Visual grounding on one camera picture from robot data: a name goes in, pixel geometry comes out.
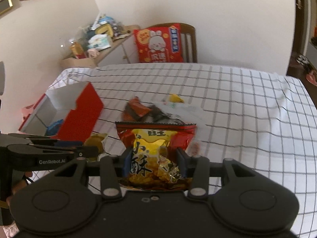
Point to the orange brown snack bag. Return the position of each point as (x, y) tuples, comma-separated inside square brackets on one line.
[(135, 111)]

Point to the white black grid tablecloth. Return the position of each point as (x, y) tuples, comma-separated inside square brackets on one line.
[(265, 121)]

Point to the pink small object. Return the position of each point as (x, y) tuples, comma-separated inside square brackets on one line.
[(93, 53)]

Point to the yellow round snack pack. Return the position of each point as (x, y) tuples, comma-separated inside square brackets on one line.
[(97, 140)]

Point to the dark door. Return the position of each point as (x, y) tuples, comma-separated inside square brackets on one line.
[(302, 64)]

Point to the blue snack packet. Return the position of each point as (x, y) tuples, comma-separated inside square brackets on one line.
[(54, 128)]

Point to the red yellow snack bag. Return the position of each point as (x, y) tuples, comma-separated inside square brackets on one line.
[(153, 164)]

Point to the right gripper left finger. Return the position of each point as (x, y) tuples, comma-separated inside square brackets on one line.
[(125, 162)]

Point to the yellow small snack packet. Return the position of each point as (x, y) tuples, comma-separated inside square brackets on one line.
[(174, 98)]

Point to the orange drink bottle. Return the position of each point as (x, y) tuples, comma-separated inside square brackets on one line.
[(77, 49)]

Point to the red white cardboard box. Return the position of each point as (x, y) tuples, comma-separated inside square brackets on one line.
[(77, 104)]

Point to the red rabbit cushion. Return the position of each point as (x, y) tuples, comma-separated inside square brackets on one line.
[(159, 44)]

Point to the tissue box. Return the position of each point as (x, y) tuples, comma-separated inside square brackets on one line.
[(100, 42)]

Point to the wooden side cabinet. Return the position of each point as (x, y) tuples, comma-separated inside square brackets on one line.
[(122, 51)]

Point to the framed picture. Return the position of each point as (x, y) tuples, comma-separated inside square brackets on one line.
[(5, 6)]

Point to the brown small snack pack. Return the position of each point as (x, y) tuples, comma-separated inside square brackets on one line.
[(195, 149)]

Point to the person left hand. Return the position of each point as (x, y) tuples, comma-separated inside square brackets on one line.
[(20, 185)]

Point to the white snack bag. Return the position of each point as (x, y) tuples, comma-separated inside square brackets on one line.
[(187, 114)]

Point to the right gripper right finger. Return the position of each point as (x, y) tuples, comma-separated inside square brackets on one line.
[(186, 164)]

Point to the black snack packet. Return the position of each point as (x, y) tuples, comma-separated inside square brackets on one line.
[(156, 115)]

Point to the wooden chair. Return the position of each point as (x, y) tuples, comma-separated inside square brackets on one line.
[(188, 36)]

